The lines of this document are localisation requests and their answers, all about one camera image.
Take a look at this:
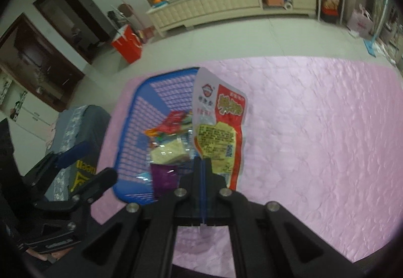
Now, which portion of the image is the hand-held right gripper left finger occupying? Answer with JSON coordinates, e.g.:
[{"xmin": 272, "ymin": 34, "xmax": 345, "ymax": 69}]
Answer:
[{"xmin": 41, "ymin": 157, "xmax": 204, "ymax": 278}]

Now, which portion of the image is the red paper bag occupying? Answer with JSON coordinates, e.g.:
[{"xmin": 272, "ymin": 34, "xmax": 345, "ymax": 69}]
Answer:
[{"xmin": 110, "ymin": 24, "xmax": 142, "ymax": 65}]

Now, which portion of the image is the white cabinet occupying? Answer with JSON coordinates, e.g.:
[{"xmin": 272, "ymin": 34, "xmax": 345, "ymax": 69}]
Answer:
[{"xmin": 0, "ymin": 72, "xmax": 56, "ymax": 142}]

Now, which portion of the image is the blue plastic basket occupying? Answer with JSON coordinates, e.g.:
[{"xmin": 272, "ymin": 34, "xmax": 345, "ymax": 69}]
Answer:
[{"xmin": 113, "ymin": 67, "xmax": 202, "ymax": 206}]

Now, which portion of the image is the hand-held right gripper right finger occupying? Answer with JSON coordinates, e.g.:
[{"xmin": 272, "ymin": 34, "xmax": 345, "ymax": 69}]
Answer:
[{"xmin": 203, "ymin": 157, "xmax": 357, "ymax": 278}]

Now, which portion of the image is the cream tv cabinet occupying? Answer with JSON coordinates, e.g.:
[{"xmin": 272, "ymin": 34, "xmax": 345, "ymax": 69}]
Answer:
[{"xmin": 147, "ymin": 0, "xmax": 317, "ymax": 38}]

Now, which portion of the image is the purple snack packet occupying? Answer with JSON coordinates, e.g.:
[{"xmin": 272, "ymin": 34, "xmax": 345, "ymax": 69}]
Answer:
[{"xmin": 150, "ymin": 163, "xmax": 179, "ymax": 201}]

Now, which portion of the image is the large cracker packet green edge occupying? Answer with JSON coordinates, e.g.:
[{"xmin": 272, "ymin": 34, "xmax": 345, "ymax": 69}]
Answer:
[{"xmin": 150, "ymin": 138, "xmax": 190, "ymax": 166}]

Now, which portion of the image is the glossy red snack packet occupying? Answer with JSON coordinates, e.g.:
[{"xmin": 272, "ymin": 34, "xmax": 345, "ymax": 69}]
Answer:
[{"xmin": 159, "ymin": 110, "xmax": 187, "ymax": 134}]

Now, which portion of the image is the red packet with yellow lettering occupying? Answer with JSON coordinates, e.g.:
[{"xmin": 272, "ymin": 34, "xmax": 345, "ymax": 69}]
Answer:
[{"xmin": 190, "ymin": 67, "xmax": 249, "ymax": 192}]

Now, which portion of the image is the round brown wall disc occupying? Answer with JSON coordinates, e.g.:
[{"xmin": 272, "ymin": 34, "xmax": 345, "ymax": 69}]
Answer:
[{"xmin": 118, "ymin": 3, "xmax": 133, "ymax": 18}]

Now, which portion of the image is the dark wooden door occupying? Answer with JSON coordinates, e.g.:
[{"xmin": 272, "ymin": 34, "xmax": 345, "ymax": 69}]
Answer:
[
  {"xmin": 0, "ymin": 13, "xmax": 86, "ymax": 113},
  {"xmin": 33, "ymin": 0, "xmax": 106, "ymax": 65}
]

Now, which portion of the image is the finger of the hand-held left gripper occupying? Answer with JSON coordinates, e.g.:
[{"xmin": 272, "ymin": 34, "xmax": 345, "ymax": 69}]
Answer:
[
  {"xmin": 34, "ymin": 168, "xmax": 118, "ymax": 212},
  {"xmin": 20, "ymin": 140, "xmax": 93, "ymax": 191}
]

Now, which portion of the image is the blue handled mop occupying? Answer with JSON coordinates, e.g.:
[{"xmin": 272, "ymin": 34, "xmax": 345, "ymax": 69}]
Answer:
[{"xmin": 363, "ymin": 0, "xmax": 391, "ymax": 57}]

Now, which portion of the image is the pink quilted tablecloth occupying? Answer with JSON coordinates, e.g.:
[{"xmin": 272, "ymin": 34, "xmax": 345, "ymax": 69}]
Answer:
[{"xmin": 90, "ymin": 56, "xmax": 403, "ymax": 278}]

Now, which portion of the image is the pink shopping bag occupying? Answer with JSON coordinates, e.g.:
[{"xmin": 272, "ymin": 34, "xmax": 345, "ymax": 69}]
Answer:
[{"xmin": 348, "ymin": 4, "xmax": 376, "ymax": 40}]

